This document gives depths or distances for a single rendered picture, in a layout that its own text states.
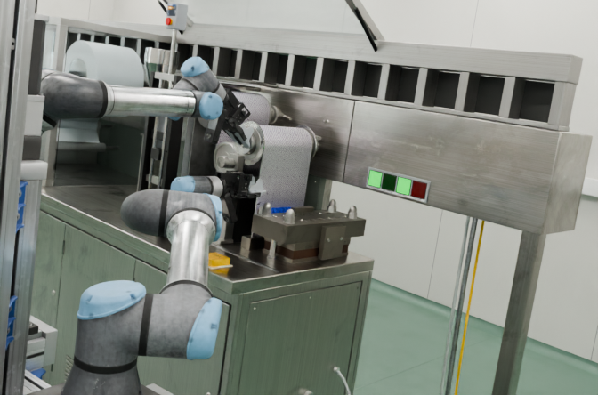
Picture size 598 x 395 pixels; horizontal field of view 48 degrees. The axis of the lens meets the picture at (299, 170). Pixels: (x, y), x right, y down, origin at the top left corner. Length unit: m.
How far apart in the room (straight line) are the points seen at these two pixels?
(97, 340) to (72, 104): 0.65
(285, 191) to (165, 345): 1.15
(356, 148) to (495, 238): 2.48
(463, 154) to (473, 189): 0.12
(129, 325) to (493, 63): 1.34
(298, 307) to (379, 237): 3.12
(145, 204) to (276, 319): 0.65
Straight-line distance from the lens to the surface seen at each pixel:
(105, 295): 1.28
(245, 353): 2.04
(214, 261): 2.01
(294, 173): 2.34
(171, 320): 1.28
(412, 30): 5.13
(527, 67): 2.06
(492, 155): 2.08
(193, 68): 2.02
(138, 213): 1.65
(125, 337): 1.28
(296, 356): 2.22
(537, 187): 2.02
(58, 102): 1.72
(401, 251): 5.11
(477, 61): 2.14
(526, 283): 2.24
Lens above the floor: 1.47
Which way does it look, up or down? 7 degrees down
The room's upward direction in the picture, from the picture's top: 8 degrees clockwise
